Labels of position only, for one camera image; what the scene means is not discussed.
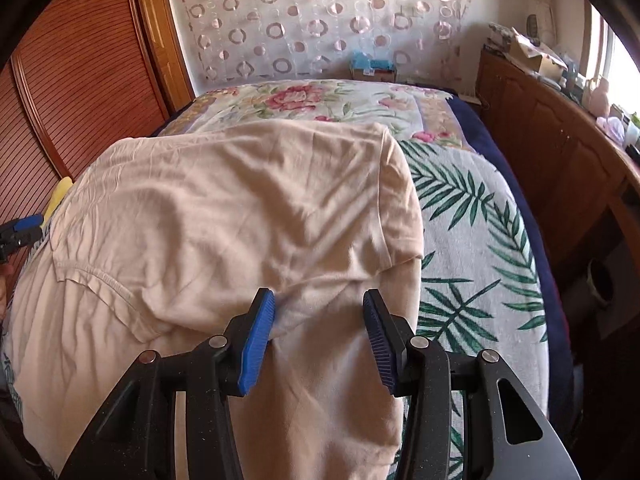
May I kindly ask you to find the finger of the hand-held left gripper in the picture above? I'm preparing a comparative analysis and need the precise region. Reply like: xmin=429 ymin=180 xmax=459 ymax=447
xmin=0 ymin=214 xmax=45 ymax=236
xmin=0 ymin=232 xmax=42 ymax=262

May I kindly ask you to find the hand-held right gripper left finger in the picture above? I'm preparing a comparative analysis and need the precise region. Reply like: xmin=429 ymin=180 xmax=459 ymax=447
xmin=59 ymin=287 xmax=277 ymax=480

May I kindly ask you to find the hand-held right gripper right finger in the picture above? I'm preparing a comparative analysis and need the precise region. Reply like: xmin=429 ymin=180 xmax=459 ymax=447
xmin=362 ymin=289 xmax=583 ymax=480

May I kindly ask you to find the beige printed t-shirt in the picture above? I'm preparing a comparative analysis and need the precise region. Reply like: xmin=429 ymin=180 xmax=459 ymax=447
xmin=10 ymin=120 xmax=426 ymax=480

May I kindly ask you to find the yellow plush toy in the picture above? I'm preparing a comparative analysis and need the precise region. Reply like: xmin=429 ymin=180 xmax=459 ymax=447
xmin=42 ymin=176 xmax=75 ymax=226

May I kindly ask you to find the green leaf print blanket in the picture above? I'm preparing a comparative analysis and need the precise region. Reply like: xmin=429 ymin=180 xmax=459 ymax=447
xmin=0 ymin=137 xmax=551 ymax=480

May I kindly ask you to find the wooden louvered wardrobe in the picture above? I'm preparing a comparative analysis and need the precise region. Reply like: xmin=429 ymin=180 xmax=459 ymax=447
xmin=0 ymin=0 xmax=196 ymax=281

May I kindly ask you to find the navy bed sheet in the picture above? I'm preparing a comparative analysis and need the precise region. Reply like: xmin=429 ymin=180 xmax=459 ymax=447
xmin=445 ymin=92 xmax=568 ymax=411

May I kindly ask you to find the floral blanket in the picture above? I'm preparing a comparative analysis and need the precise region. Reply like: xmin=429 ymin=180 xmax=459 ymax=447
xmin=160 ymin=80 xmax=481 ymax=151

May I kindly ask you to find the long wooden cabinet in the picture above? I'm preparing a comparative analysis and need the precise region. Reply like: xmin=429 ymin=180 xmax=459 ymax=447
xmin=475 ymin=47 xmax=640 ymax=321

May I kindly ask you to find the cardboard box with blue items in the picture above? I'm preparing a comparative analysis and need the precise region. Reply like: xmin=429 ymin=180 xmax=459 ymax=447
xmin=349 ymin=50 xmax=398 ymax=82

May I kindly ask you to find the white plastic bag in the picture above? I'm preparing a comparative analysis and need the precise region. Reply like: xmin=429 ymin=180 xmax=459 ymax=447
xmin=597 ymin=116 xmax=627 ymax=144

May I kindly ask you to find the open cardboard box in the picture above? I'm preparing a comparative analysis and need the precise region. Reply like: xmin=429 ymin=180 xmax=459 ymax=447
xmin=510 ymin=35 xmax=568 ymax=86

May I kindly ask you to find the pink bottle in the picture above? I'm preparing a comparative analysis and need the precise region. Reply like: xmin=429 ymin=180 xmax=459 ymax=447
xmin=587 ymin=77 xmax=611 ymax=118

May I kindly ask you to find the circle pattern sheer curtain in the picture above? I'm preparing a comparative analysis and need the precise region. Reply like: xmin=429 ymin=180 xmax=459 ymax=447
xmin=162 ymin=0 xmax=478 ymax=96

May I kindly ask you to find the window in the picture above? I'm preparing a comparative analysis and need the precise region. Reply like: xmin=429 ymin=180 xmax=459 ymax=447
xmin=582 ymin=5 xmax=640 ymax=111

